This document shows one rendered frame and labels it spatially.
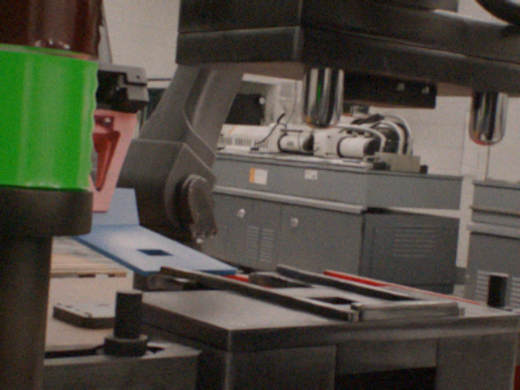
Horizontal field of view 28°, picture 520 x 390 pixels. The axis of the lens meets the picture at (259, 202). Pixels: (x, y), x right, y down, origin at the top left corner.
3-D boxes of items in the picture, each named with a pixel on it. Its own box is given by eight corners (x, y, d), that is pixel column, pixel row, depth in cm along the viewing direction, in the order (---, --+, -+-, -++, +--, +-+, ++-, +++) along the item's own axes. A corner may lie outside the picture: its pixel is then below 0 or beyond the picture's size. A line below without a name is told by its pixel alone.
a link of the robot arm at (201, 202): (188, 175, 91) (227, 176, 96) (114, 167, 96) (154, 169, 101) (183, 246, 91) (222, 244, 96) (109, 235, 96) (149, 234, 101)
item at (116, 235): (127, 226, 81) (132, 188, 81) (236, 275, 69) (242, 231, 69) (43, 224, 77) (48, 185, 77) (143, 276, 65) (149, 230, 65)
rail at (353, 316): (200, 314, 61) (203, 271, 61) (355, 362, 51) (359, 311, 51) (192, 314, 61) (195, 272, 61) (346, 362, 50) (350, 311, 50)
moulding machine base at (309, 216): (45, 223, 1193) (52, 138, 1187) (126, 226, 1250) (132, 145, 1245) (353, 305, 740) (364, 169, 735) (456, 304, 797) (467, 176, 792)
